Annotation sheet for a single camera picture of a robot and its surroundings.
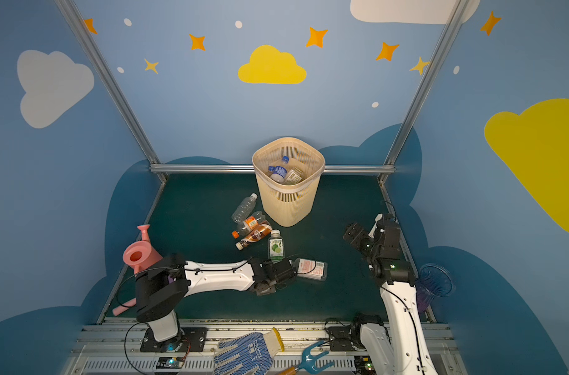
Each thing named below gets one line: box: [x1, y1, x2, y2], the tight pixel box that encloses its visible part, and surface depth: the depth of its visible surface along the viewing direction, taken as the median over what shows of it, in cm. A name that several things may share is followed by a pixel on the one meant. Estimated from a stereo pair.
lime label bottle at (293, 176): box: [284, 167, 304, 186], surface depth 100 cm
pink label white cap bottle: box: [292, 257, 328, 282], surface depth 88 cm
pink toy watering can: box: [122, 225, 164, 275], surface depth 83 cm
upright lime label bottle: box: [267, 228, 286, 263], surface depth 95 cm
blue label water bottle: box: [268, 155, 290, 183], surface depth 98 cm
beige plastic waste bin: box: [251, 136, 326, 228], surface depth 97 cm
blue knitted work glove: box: [213, 327, 285, 375], surface depth 73 cm
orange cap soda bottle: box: [231, 210, 269, 240], surface depth 100 cm
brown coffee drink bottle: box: [235, 224, 273, 251], surface depth 97 cm
